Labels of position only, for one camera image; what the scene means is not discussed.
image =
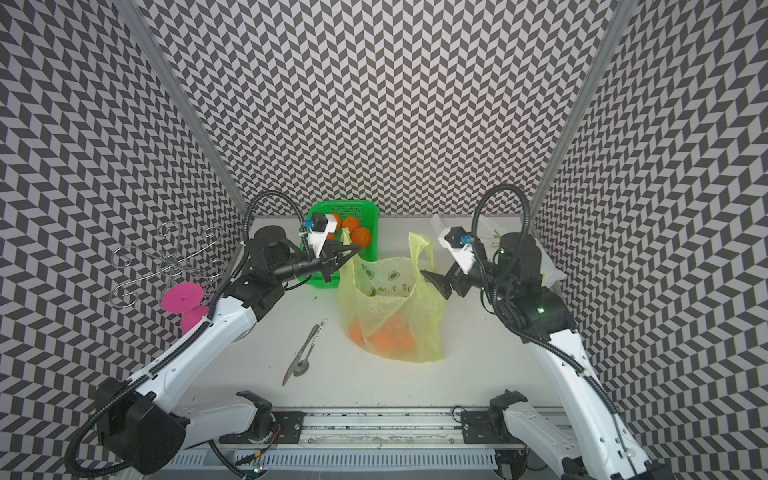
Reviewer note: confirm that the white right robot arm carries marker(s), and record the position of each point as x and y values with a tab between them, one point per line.
576	390

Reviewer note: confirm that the yellow-green plastic bag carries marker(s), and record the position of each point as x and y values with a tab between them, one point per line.
390	294

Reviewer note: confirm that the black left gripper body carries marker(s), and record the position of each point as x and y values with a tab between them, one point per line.
326	265

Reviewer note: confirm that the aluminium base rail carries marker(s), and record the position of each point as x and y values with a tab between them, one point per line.
499	438

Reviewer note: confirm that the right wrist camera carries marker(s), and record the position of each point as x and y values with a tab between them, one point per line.
459	244

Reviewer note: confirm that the orange fruit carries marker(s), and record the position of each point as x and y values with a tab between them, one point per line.
361	236
356	335
338	221
404	341
382	341
350	223

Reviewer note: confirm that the metal spoon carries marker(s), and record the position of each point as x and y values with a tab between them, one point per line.
302	363

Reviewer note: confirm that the metal wire rack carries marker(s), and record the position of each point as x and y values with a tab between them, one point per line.
164	260

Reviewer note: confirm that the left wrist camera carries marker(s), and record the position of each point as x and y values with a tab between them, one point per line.
317	229

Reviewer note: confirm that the metal knife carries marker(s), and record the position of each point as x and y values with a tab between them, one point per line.
288	375

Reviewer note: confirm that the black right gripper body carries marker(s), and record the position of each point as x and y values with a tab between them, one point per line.
455	283

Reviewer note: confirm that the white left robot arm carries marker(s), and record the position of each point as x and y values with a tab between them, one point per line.
139	423

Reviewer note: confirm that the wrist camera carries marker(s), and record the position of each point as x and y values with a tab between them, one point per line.
459	244
317	229

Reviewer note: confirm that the green plastic basket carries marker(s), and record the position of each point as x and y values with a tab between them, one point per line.
365	211

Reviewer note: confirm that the pink plastic cup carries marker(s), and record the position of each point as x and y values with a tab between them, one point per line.
186	300

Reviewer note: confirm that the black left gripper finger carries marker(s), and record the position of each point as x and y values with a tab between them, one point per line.
331	267
339	251

